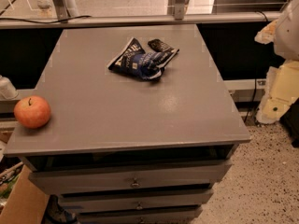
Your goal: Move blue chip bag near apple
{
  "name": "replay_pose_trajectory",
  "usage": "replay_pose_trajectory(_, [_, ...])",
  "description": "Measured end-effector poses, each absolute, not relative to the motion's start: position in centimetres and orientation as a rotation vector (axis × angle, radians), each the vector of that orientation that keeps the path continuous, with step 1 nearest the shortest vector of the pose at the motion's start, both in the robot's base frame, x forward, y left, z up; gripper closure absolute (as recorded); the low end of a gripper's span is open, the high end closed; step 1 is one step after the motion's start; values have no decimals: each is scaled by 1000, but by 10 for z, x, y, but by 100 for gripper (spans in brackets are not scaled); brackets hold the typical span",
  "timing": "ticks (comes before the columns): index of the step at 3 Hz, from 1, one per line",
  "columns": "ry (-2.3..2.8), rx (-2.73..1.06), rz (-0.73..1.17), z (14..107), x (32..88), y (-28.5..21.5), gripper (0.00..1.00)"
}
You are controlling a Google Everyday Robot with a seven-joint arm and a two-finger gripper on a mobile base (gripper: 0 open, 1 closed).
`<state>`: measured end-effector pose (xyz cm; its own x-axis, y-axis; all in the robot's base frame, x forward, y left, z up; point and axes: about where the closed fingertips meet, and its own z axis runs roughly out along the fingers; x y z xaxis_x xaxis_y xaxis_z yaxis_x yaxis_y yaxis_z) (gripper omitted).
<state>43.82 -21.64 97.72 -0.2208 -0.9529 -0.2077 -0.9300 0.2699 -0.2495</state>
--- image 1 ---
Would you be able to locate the grey metal rail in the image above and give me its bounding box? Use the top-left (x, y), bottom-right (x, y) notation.
top-left (0, 11), bottom-right (281, 29)

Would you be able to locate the brown cardboard box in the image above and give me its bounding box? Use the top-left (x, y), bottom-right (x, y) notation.
top-left (0, 166), bottom-right (50, 224)

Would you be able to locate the blue potato chip bag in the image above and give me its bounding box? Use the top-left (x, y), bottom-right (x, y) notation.
top-left (107, 37), bottom-right (179, 80)

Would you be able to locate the grey drawer cabinet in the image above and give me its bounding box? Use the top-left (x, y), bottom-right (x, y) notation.
top-left (6, 25), bottom-right (250, 224)

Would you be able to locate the red apple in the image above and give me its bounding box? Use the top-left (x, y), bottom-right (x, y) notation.
top-left (14, 95), bottom-right (51, 129)

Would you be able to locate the white cylindrical object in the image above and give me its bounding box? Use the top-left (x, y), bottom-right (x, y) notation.
top-left (0, 76), bottom-right (18, 99)

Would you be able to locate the black cable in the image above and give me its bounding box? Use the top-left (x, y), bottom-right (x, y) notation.
top-left (0, 14), bottom-right (92, 24)

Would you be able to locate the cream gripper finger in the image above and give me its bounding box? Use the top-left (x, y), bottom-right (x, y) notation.
top-left (254, 20), bottom-right (278, 45)
top-left (255, 60), bottom-right (299, 124)

